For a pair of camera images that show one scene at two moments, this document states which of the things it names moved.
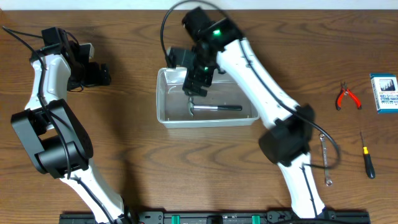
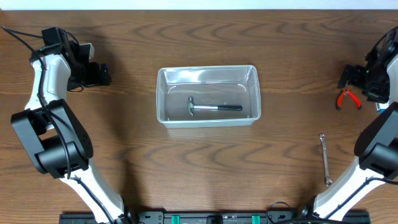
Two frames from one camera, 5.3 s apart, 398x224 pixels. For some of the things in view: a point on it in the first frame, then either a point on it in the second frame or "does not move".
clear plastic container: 172,102 does not move
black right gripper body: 196,86 -> 355,80
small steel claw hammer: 192,107 does not move
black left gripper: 101,73 does not move
